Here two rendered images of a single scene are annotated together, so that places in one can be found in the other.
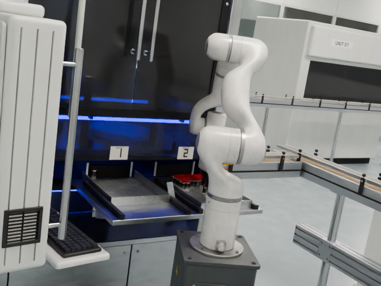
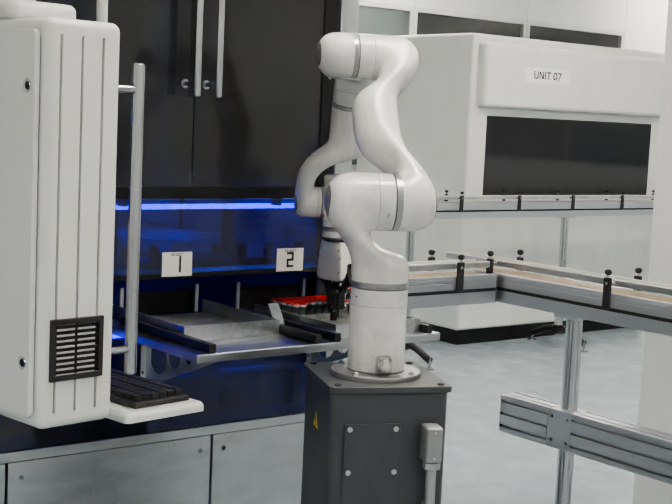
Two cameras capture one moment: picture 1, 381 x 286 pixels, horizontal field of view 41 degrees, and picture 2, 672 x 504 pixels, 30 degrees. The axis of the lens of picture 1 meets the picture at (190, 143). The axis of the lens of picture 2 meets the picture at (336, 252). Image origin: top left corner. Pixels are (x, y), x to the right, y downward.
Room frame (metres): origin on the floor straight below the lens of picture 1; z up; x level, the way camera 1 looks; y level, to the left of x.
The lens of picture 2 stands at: (-0.93, 0.18, 1.39)
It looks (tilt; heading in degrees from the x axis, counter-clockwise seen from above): 6 degrees down; 355
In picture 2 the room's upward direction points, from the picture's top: 3 degrees clockwise
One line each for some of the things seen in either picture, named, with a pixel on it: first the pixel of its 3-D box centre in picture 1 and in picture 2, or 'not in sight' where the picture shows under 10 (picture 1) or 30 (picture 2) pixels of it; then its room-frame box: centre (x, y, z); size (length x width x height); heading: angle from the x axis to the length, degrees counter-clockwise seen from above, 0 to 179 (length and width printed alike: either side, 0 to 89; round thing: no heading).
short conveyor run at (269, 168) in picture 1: (249, 162); (401, 279); (2.76, -0.34, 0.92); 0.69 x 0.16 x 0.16; 123
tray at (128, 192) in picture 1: (124, 186); (194, 319); (2.07, 0.25, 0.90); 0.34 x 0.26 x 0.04; 33
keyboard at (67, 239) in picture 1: (57, 228); (104, 381); (1.71, 0.43, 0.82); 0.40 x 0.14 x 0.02; 41
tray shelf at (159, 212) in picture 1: (165, 196); (268, 330); (2.10, 0.07, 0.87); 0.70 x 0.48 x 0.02; 123
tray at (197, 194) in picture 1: (205, 192); (335, 317); (2.16, -0.10, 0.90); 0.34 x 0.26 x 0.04; 33
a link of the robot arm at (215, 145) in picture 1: (220, 162); (367, 229); (1.66, -0.11, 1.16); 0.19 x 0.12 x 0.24; 95
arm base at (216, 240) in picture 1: (220, 222); (377, 330); (1.66, -0.14, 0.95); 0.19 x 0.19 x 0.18
